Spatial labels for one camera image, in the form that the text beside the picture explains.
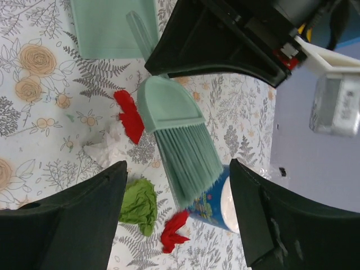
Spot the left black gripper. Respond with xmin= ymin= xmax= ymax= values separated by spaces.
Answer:
xmin=253 ymin=1 xmax=359 ymax=50

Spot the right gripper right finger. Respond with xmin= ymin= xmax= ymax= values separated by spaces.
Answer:
xmin=229 ymin=159 xmax=359 ymax=269

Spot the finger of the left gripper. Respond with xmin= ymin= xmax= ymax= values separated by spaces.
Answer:
xmin=145 ymin=1 xmax=291 ymax=87

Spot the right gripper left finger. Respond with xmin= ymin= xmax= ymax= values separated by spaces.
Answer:
xmin=1 ymin=161 xmax=128 ymax=269

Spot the white paper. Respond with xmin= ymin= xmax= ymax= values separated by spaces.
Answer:
xmin=83 ymin=122 xmax=127 ymax=169

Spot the green hand brush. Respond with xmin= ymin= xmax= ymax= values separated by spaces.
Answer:
xmin=125 ymin=10 xmax=224 ymax=209

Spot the red paper scrap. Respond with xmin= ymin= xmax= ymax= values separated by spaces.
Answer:
xmin=114 ymin=90 xmax=145 ymax=145
xmin=160 ymin=210 xmax=190 ymax=254

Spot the green dustpan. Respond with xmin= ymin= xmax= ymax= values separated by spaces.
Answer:
xmin=70 ymin=0 xmax=159 ymax=59

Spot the green crumpled paper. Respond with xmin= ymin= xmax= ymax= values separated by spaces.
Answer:
xmin=119 ymin=178 xmax=158 ymax=237

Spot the white toilet roll blue wrap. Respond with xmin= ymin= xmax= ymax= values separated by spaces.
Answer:
xmin=187 ymin=165 xmax=240 ymax=234

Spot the red paper scrap top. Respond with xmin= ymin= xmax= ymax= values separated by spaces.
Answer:
xmin=160 ymin=210 xmax=190 ymax=254

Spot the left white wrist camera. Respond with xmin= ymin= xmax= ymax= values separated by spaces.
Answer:
xmin=295 ymin=37 xmax=359 ymax=137

